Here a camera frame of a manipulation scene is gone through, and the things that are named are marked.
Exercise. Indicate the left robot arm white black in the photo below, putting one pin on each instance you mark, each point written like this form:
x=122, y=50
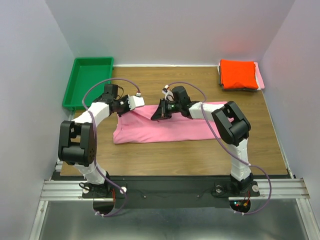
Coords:
x=78, y=138

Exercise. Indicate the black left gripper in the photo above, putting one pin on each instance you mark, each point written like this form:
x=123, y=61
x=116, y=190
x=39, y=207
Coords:
x=125, y=99

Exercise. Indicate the aluminium frame rail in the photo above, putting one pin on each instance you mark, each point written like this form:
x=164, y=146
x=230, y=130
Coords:
x=260, y=189

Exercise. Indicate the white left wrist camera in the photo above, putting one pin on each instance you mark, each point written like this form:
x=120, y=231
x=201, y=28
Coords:
x=135, y=101

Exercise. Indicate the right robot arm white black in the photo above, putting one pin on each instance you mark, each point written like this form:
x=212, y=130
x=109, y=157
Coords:
x=232, y=125

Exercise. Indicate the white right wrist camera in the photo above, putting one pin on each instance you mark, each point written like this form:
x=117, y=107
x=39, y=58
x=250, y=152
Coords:
x=168, y=95

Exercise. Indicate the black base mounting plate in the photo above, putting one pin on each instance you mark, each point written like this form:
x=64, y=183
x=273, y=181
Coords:
x=157, y=203

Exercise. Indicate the folded orange t shirt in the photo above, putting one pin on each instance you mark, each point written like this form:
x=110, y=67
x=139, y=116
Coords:
x=238, y=74

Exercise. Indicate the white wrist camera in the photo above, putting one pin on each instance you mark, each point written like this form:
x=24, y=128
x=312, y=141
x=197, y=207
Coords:
x=135, y=101
x=168, y=95

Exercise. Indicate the green plastic tray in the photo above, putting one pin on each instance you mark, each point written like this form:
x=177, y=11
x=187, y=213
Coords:
x=85, y=73

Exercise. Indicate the folded light pink t shirt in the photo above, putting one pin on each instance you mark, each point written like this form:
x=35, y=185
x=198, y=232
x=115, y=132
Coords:
x=258, y=77

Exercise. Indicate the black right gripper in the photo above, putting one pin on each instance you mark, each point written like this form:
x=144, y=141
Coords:
x=161, y=112

